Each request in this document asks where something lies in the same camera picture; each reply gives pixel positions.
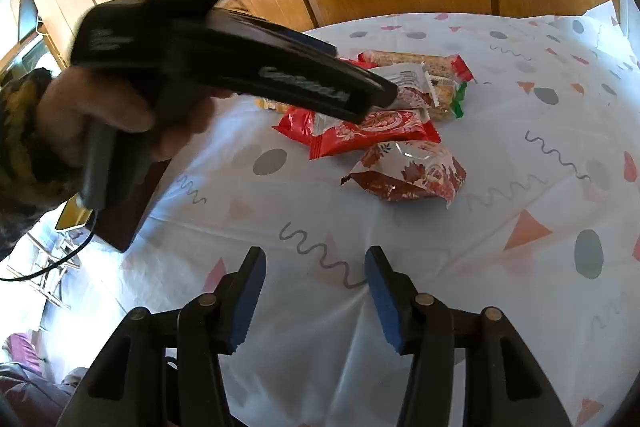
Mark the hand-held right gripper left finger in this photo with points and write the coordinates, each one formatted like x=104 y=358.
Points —
x=247 y=302

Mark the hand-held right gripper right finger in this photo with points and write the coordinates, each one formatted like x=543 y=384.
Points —
x=385 y=302

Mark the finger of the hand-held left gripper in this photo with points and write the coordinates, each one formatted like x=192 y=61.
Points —
x=315 y=45
x=310 y=87

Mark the yellow black snack packet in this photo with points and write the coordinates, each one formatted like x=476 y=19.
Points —
x=270 y=105

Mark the white red snack packet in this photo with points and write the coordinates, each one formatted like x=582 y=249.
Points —
x=410 y=87

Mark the red ended grain bar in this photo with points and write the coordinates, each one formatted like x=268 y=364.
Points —
x=415 y=61

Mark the orange snack packet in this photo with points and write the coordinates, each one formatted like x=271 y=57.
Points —
x=450 y=99

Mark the person's left forearm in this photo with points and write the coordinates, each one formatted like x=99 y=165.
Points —
x=22 y=142

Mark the person's left hand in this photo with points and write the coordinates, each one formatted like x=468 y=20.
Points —
x=90 y=102

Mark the window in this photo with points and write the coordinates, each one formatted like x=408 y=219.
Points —
x=27 y=19

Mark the white patterned tablecloth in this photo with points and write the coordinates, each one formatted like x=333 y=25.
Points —
x=500 y=157

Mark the metal rack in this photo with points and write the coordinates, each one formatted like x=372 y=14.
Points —
x=50 y=287

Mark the grey cloth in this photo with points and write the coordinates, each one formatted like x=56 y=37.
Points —
x=40 y=399

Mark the purple cloth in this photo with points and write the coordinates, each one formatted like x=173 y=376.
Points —
x=22 y=349

